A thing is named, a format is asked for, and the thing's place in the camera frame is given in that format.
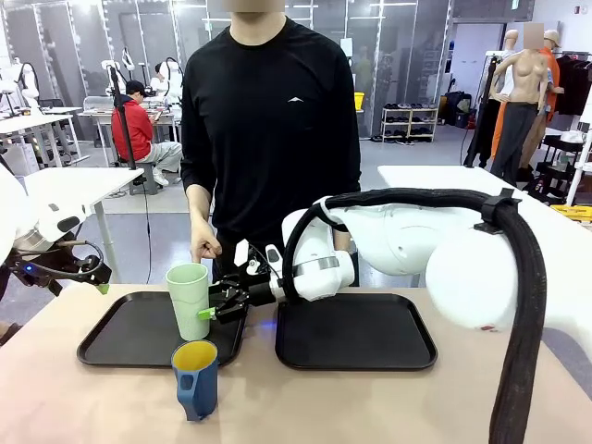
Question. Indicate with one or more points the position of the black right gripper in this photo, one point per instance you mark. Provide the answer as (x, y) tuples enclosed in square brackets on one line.
[(259, 293)]

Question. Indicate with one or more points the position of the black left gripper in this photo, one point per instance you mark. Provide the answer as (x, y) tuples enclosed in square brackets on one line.
[(51, 266)]

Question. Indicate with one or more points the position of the pale green plastic cup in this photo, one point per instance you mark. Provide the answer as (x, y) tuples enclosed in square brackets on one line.
[(187, 300)]

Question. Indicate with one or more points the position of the blue mug yellow inside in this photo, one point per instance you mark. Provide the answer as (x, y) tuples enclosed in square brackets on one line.
[(205, 384)]

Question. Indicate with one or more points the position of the person's right forearm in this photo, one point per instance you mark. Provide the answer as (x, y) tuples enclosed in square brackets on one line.
[(200, 203)]

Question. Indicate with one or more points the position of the person's left forearm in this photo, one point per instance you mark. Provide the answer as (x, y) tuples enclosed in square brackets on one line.
[(341, 240)]

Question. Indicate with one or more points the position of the person's right hand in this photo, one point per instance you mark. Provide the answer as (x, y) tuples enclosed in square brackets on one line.
[(203, 242)]

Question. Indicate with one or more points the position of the black plastic serving tray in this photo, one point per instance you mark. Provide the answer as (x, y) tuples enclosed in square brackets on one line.
[(356, 333), (129, 333)]

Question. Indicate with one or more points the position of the seated person red jacket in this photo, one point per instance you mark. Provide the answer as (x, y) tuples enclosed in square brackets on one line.
[(131, 125)]

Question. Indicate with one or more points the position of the white workshop desk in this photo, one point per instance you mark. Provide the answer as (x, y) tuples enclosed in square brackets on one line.
[(28, 122), (97, 113)]

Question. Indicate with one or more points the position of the person in black clothes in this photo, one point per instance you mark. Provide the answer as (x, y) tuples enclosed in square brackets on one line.
[(268, 139)]

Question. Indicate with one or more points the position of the black tripod pole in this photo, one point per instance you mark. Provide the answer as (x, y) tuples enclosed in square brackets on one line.
[(121, 111)]

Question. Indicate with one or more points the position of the white humanoid robot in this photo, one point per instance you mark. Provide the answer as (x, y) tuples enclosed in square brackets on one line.
[(28, 83)]

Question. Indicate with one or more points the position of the yellow bucket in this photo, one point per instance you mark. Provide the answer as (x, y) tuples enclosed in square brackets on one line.
[(359, 102)]

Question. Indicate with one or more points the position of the wooden shoe rack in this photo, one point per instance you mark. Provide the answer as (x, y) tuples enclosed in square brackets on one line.
[(409, 122)]

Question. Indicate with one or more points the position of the black luggage bags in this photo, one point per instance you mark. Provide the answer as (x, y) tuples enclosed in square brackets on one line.
[(455, 106)]

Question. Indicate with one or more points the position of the hanging black trousers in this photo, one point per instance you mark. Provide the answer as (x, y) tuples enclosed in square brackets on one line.
[(483, 120)]

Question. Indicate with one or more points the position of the black utility cart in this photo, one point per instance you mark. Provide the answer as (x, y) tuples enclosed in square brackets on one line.
[(555, 171)]

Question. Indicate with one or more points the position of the yellow flat object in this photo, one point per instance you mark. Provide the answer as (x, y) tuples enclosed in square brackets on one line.
[(573, 213)]

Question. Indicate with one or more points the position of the bare mannequin grey trousers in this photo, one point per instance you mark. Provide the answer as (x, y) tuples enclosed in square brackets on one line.
[(525, 74)]

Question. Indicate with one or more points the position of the pale bald mannequin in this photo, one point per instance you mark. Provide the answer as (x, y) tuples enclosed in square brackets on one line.
[(511, 41)]

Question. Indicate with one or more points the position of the mannequin orange clothes hat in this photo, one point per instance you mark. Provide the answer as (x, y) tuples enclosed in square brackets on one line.
[(552, 69)]

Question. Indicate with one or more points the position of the rack of black clothes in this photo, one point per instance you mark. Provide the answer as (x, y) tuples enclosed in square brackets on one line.
[(573, 83)]

